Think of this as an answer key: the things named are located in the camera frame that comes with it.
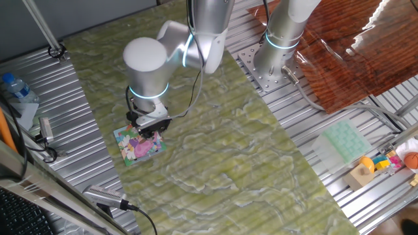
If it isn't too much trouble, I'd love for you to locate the green plastic grid tray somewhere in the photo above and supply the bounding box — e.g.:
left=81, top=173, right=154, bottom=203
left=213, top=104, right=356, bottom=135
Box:
left=311, top=119, right=372, bottom=174

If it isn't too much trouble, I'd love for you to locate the grey cable with metal connector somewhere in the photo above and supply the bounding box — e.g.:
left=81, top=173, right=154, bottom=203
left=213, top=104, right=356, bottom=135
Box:
left=281, top=65, right=413, bottom=131

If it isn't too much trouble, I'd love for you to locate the black shoe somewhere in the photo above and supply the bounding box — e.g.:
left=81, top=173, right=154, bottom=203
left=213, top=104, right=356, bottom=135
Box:
left=400, top=218, right=418, bottom=235

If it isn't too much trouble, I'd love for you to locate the blue cap water bottle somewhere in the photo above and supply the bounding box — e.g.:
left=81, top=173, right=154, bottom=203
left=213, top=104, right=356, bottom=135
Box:
left=2, top=72, right=40, bottom=104

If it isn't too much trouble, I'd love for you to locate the white cloth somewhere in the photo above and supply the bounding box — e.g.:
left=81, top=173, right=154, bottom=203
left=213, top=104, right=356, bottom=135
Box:
left=394, top=136, right=418, bottom=164

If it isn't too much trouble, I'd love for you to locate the aluminium pole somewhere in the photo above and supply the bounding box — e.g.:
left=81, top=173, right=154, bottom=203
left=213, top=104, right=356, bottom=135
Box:
left=22, top=0, right=67, bottom=63

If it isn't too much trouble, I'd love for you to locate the orange toy egg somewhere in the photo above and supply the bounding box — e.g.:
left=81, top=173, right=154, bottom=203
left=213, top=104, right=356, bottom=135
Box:
left=359, top=155, right=376, bottom=174

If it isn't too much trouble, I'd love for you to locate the yellow toy block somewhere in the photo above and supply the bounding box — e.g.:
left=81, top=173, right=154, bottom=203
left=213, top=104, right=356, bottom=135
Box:
left=374, top=159, right=391, bottom=171

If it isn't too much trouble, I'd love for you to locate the butterfly girl puzzle board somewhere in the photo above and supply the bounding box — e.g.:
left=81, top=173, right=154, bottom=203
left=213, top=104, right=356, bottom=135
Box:
left=112, top=123, right=168, bottom=168

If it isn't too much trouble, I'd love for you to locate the silver robot mounting plate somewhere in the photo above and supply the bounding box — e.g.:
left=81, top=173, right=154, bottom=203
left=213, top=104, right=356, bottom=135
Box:
left=237, top=42, right=303, bottom=93

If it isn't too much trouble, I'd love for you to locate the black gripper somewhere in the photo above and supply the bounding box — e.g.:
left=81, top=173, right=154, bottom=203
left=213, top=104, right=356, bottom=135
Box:
left=136, top=117, right=172, bottom=140

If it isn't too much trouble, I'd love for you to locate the brown wood grain sheet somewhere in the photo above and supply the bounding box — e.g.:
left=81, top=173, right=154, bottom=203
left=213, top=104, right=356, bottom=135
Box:
left=246, top=0, right=418, bottom=115

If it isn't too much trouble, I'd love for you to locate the black cable loop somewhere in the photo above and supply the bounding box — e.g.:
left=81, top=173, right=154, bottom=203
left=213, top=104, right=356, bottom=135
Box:
left=260, top=0, right=272, bottom=45

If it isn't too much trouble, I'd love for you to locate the silver depth camera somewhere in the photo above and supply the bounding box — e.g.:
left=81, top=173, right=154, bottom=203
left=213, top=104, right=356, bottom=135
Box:
left=81, top=184, right=127, bottom=210
left=38, top=116, right=55, bottom=144

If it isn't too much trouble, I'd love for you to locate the aluminium frame beam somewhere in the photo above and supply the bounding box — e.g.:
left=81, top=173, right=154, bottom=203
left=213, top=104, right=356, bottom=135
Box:
left=0, top=140, right=131, bottom=235

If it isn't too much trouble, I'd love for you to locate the black camera cable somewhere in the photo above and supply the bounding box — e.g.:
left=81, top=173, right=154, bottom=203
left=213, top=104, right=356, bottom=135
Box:
left=120, top=200, right=159, bottom=235

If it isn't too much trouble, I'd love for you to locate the green marble pattern mat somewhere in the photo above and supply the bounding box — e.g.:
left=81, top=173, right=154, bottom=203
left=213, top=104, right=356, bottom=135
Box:
left=63, top=0, right=360, bottom=235

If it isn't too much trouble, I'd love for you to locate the white paper card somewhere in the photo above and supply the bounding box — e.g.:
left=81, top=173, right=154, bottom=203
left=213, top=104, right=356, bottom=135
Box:
left=8, top=101, right=40, bottom=131

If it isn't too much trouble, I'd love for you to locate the black cable ring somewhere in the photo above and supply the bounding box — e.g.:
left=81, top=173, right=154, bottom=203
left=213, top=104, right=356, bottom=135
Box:
left=48, top=43, right=67, bottom=59

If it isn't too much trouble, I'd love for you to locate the black keyboard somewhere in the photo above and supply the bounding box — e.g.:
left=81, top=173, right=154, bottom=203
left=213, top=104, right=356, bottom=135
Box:
left=0, top=188, right=55, bottom=235

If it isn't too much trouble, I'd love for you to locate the orange bar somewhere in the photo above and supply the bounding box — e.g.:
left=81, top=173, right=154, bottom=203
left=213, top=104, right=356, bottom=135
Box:
left=0, top=107, right=18, bottom=153

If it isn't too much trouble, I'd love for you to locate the orange toy basketball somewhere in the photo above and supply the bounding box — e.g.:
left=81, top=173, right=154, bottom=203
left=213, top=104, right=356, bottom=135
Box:
left=404, top=151, right=418, bottom=170

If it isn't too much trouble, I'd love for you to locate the wooden cube block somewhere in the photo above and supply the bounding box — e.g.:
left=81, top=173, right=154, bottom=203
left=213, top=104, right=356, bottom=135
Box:
left=342, top=163, right=376, bottom=192

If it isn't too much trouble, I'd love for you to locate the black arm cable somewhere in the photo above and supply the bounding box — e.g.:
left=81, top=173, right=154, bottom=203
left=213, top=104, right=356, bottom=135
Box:
left=186, top=0, right=205, bottom=110

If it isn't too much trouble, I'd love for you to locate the aluminium frame bar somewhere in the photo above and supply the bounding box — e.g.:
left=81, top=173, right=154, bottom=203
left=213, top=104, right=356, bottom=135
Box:
left=390, top=122, right=418, bottom=148

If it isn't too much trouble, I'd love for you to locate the wrist camera with grey bracket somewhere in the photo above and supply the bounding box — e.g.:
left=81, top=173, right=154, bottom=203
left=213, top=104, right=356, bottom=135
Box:
left=126, top=101, right=170, bottom=129

